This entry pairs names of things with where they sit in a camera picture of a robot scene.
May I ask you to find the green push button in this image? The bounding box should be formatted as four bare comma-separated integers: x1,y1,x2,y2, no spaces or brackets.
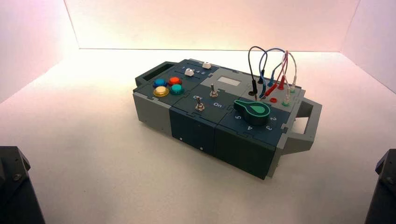
170,84,185,96

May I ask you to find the yellow push button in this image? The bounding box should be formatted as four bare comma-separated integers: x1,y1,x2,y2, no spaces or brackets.
153,86,170,98

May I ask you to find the grey and teal control box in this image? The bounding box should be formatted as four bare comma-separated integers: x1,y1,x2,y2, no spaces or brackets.
133,58,323,181

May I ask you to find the small grey display screen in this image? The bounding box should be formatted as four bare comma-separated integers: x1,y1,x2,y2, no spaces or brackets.
217,77,241,87

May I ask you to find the green rotary knob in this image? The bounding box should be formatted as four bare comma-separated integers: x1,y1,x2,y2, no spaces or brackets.
233,99,271,126

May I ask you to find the black jumper cable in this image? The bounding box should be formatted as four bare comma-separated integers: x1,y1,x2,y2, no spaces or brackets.
248,46,269,101

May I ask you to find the blue jumper cable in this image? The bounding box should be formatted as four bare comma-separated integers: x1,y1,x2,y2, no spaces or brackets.
258,47,285,99

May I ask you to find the red jumper cable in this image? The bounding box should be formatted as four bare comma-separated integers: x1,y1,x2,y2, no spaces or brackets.
261,50,289,100

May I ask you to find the white jumper cable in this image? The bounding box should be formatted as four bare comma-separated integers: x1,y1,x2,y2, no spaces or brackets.
281,51,297,105

